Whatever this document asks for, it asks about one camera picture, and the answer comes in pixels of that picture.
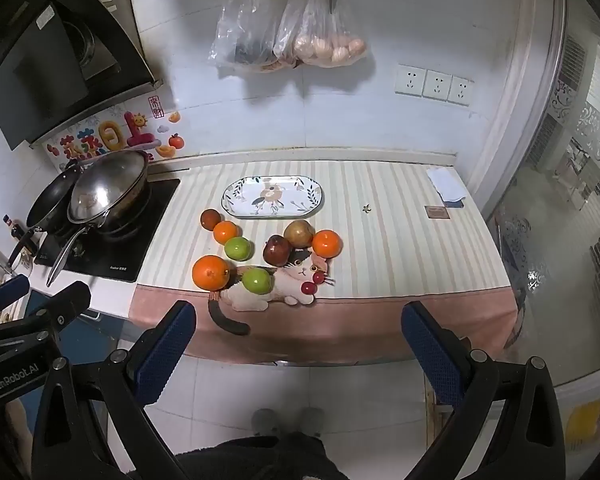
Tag striped cat print tablecloth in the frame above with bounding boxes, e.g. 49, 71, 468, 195
130, 157, 523, 366

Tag black range hood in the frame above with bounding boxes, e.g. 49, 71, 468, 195
0, 0, 163, 151

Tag black frying pan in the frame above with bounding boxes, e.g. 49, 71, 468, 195
7, 162, 86, 268

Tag dark red apple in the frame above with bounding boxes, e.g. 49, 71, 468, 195
262, 235, 293, 267

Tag bunch of eggs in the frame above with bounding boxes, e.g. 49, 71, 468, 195
294, 34, 367, 66

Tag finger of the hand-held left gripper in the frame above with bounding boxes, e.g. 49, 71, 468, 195
25, 281, 92, 333
0, 275, 31, 323

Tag green apple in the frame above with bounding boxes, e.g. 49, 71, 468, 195
242, 266, 276, 295
224, 237, 252, 261

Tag dark sauce bottle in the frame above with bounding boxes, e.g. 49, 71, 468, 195
2, 215, 38, 261

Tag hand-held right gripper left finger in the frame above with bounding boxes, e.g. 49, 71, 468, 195
32, 301, 197, 480

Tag colourful wall stickers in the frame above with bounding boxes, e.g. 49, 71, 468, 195
45, 95, 186, 171

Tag large orange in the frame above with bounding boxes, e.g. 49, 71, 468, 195
191, 255, 232, 291

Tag white folded cloth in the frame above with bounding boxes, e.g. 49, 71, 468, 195
426, 167, 467, 203

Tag clear plastic bag of eggs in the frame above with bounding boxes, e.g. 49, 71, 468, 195
275, 0, 368, 68

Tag patterned glass door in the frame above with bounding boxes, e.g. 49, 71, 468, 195
485, 35, 600, 401

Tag small orange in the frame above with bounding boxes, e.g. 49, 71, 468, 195
213, 220, 241, 246
311, 229, 343, 259

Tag yellowish red apple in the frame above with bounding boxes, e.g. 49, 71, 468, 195
284, 219, 315, 249

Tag person's dark trousers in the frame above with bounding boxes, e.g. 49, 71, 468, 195
175, 432, 351, 480

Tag grey slipper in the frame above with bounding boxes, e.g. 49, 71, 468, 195
300, 407, 326, 436
252, 408, 281, 436

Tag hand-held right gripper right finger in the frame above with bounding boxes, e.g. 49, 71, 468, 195
401, 301, 566, 480

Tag black cooktop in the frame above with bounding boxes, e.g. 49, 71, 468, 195
32, 177, 181, 283

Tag clear plastic bag dark contents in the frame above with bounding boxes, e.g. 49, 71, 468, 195
209, 0, 301, 73

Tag floral oval plate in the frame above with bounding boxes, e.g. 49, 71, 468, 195
222, 176, 325, 218

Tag white wall socket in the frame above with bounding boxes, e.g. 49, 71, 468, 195
394, 64, 426, 97
447, 76, 474, 107
422, 70, 452, 101

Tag steel wok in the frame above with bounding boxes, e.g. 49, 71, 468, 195
46, 180, 153, 287

